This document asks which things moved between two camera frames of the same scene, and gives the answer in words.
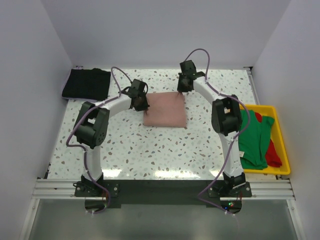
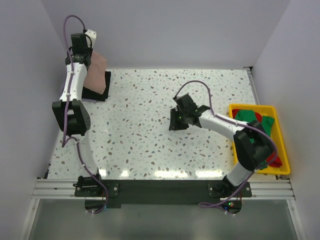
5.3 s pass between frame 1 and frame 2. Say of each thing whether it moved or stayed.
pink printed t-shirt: moved
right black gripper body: moved
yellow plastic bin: stayed
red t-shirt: stayed
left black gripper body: moved
